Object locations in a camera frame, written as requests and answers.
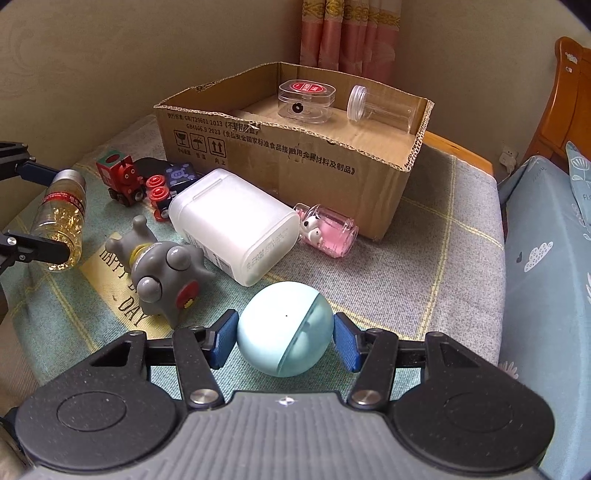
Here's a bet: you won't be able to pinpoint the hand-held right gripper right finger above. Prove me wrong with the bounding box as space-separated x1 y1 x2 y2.
333 313 503 411

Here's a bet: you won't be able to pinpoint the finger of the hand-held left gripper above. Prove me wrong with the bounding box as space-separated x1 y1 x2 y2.
0 230 71 274
0 142 58 182

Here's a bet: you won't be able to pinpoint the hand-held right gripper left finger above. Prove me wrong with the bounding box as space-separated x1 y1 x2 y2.
88 310 239 411

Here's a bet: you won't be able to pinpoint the clear bottle with yellow liquid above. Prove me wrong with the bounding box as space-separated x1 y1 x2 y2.
31 169 88 273

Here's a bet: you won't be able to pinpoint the light blue egg-shaped case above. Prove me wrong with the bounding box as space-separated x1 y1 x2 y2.
237 280 334 378

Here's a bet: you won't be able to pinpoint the red toy train engine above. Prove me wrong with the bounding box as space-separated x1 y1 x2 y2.
96 148 145 204

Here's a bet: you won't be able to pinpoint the grey elephant toy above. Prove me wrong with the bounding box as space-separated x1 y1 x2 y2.
104 215 217 329

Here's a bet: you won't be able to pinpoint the pink clear earbud case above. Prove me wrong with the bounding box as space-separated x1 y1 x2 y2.
294 202 360 259

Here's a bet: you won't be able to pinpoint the white plastic container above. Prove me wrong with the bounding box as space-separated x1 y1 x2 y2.
168 168 301 287

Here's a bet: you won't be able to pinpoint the dark toy wagon red wheels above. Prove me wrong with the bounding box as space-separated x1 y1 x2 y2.
145 161 200 221

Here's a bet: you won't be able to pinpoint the cardboard box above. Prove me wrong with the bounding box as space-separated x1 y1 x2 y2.
153 61 435 242

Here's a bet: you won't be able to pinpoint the blue printed bed sheet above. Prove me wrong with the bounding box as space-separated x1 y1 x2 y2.
498 154 591 480

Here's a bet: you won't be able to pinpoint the clear cylindrical jar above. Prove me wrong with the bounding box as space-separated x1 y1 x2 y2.
346 84 428 136

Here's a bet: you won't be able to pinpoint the clear box with red label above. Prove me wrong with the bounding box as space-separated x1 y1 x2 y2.
278 79 337 126

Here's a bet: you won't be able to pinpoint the blue printed pillow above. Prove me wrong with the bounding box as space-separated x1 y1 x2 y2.
566 141 591 241

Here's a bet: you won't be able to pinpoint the pink curtain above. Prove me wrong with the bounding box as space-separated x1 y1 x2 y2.
300 0 403 86

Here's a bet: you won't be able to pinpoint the wooden headboard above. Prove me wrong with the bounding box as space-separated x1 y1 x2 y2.
521 37 591 174

